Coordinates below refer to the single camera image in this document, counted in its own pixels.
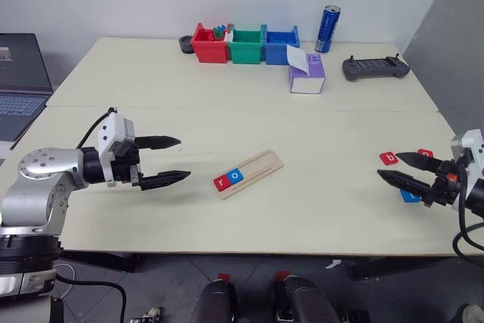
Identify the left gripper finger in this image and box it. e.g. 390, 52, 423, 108
138, 169, 192, 192
134, 135, 183, 152

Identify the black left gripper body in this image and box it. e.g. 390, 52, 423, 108
111, 138, 147, 191

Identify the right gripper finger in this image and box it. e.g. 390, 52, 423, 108
376, 168, 434, 203
396, 151, 444, 173

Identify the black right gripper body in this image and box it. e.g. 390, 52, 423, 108
423, 158, 469, 209

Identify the red letter tile b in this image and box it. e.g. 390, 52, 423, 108
378, 151, 400, 166

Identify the wooden letter tray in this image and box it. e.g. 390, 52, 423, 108
213, 148, 284, 201

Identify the red plastic bin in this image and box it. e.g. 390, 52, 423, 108
191, 23, 230, 64

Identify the grey handheld controller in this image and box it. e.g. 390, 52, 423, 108
342, 53, 411, 82

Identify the green plastic bin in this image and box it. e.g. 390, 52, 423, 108
226, 24, 265, 65

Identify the dark rounded shape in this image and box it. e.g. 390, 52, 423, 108
274, 275, 340, 323
190, 279, 240, 323

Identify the purple tissue box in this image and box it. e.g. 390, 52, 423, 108
288, 53, 327, 95

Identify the dark laptop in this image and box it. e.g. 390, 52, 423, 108
0, 33, 54, 142

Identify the blue plastic bin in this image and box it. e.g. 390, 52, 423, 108
262, 24, 302, 66

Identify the white tissue sheet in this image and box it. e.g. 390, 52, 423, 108
286, 44, 309, 74

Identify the blue drink can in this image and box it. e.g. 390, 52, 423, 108
314, 5, 342, 54

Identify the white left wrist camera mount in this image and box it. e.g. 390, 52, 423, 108
97, 111, 136, 188

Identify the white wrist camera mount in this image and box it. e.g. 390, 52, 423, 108
449, 129, 484, 210
97, 111, 136, 188

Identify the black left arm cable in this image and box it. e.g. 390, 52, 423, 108
76, 107, 116, 149

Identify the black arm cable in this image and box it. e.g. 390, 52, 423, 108
76, 107, 116, 149
452, 148, 484, 260

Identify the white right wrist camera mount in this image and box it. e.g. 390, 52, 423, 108
449, 129, 484, 210

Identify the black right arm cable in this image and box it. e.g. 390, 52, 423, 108
452, 148, 484, 260

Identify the black table frame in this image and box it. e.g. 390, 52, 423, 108
56, 251, 461, 281

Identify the thick black floor cable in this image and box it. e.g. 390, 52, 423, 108
54, 262, 129, 323

